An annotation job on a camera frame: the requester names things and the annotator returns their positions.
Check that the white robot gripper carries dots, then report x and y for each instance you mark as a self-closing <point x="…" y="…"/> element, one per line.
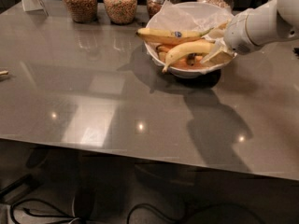
<point x="239" y="34"/>

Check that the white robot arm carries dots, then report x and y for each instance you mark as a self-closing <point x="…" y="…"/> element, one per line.
<point x="279" y="21"/>

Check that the orange fruit pieces in bowl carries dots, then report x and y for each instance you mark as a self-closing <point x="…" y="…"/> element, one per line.
<point x="189" y="62"/>

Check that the white ceramic bowl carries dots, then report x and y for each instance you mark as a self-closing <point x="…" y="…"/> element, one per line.
<point x="190" y="73"/>

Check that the back yellow banana with sticker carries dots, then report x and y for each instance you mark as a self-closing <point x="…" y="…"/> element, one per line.
<point x="152" y="35"/>

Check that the white paper liner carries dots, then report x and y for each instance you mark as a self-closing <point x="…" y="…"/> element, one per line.
<point x="189" y="16"/>

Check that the left glass jar of grains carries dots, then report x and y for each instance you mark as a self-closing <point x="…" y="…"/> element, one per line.
<point x="82" y="11"/>

